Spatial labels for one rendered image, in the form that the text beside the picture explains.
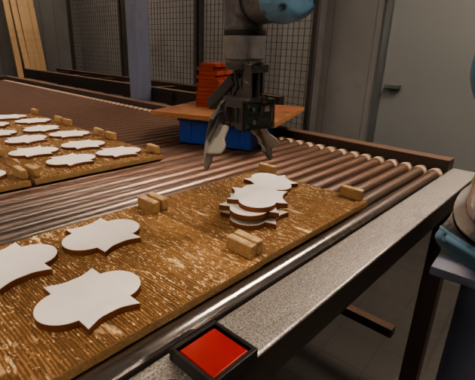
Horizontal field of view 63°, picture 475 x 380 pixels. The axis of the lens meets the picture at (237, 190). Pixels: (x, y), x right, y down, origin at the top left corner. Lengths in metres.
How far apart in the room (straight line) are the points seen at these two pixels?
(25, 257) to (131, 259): 0.16
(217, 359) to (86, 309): 0.18
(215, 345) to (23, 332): 0.23
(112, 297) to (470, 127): 3.29
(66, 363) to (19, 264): 0.24
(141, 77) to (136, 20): 0.33
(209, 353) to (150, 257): 0.24
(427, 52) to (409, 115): 0.51
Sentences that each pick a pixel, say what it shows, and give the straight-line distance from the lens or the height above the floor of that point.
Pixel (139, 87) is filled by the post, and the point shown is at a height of 1.02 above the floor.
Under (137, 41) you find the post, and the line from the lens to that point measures 2.65.
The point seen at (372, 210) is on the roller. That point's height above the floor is 0.92.
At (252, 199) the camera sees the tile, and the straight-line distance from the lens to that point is 0.81.
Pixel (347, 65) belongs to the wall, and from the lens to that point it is 3.91.
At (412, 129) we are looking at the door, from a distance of 3.69.
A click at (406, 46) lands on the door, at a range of 3.69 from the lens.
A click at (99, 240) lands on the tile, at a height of 0.95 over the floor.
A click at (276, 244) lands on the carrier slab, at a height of 0.94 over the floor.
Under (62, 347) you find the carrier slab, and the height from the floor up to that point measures 0.94.
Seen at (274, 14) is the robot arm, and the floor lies 1.32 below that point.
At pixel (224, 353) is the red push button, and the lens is 0.50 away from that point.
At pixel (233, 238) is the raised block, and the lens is 0.68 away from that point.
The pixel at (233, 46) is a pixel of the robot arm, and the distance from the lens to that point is 0.71.
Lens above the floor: 1.27
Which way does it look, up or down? 20 degrees down
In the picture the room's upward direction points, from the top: 2 degrees clockwise
